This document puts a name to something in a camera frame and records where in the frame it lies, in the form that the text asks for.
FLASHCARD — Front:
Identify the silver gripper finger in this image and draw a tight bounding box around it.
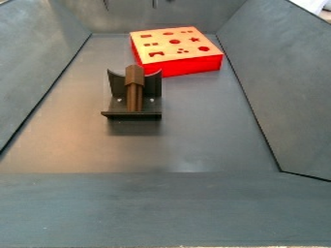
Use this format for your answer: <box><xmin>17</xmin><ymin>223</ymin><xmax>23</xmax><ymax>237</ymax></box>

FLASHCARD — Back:
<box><xmin>151</xmin><ymin>0</ymin><xmax>158</xmax><ymax>9</ymax></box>
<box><xmin>103</xmin><ymin>0</ymin><xmax>109</xmax><ymax>11</ymax></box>

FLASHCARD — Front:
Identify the brown three prong object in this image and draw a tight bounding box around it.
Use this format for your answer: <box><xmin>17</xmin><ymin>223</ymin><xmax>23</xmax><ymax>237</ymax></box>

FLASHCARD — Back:
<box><xmin>125</xmin><ymin>65</ymin><xmax>146</xmax><ymax>111</ymax></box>

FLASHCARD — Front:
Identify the red block with shaped holes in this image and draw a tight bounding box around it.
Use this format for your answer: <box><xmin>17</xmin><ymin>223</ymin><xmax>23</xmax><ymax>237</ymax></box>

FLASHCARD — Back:
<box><xmin>130</xmin><ymin>26</ymin><xmax>225</xmax><ymax>78</ymax></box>

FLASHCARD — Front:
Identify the black curved fixture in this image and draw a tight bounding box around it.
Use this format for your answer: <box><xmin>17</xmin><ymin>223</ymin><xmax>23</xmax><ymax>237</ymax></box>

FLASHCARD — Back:
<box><xmin>102</xmin><ymin>71</ymin><xmax>162</xmax><ymax>120</ymax></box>

